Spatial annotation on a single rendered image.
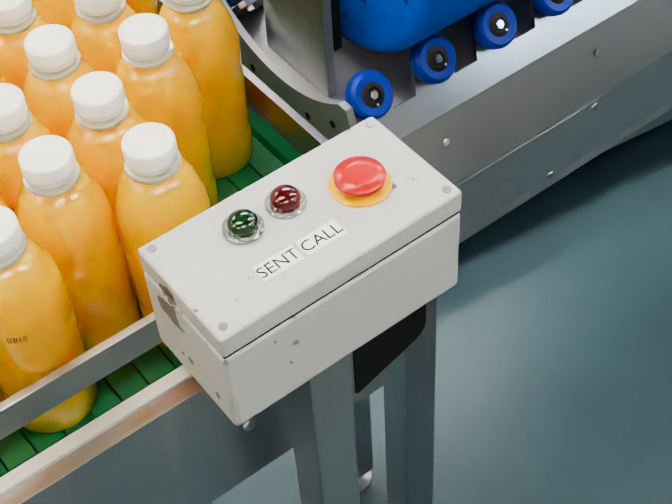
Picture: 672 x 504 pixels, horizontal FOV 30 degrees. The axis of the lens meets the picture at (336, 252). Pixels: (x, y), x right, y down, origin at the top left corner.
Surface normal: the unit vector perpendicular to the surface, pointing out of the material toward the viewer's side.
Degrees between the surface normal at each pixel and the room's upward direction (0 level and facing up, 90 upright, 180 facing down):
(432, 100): 52
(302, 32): 90
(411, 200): 0
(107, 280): 90
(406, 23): 90
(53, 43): 0
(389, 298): 90
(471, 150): 70
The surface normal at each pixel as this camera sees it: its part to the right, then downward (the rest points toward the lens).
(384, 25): -0.79, 0.48
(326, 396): 0.61, 0.58
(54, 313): 0.84, 0.38
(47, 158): -0.05, -0.65
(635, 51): 0.55, 0.33
